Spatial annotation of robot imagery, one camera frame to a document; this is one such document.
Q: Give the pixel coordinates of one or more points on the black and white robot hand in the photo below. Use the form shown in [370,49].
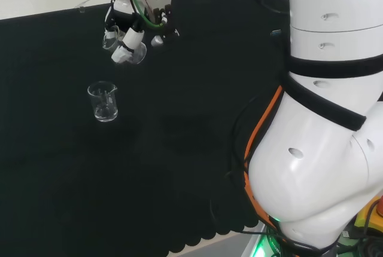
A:
[131,40]

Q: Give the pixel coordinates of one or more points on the clear glass beaker with spout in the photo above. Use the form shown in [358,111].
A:
[140,53]

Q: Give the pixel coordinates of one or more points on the clear glass beaker with markings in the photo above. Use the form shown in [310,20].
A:
[103,104]

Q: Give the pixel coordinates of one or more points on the black bench cloth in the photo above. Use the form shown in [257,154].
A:
[164,149]

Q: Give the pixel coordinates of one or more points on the yellow stop button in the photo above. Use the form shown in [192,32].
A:
[369,215]

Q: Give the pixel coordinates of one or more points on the white wrist camera shell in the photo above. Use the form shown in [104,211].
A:
[122,5]

